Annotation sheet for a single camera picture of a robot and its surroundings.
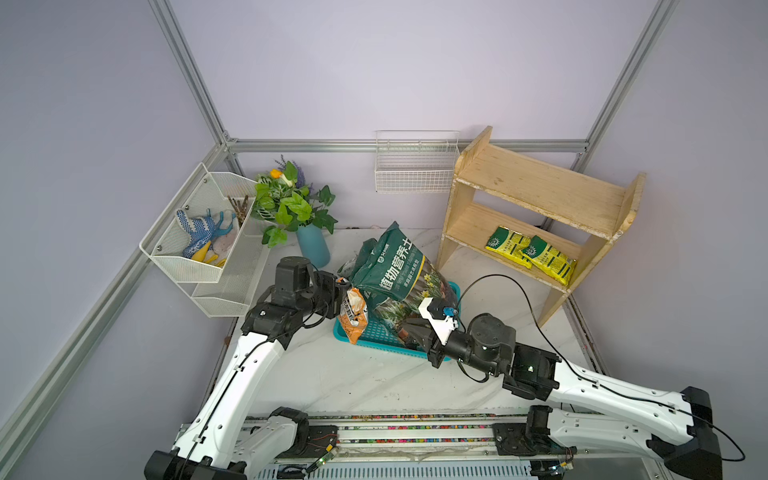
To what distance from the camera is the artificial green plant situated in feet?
2.63

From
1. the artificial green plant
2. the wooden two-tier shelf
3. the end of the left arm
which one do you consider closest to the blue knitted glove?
the artificial green plant

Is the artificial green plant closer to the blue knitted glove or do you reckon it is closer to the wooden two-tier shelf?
the blue knitted glove

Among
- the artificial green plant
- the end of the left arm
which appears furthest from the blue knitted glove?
the end of the left arm
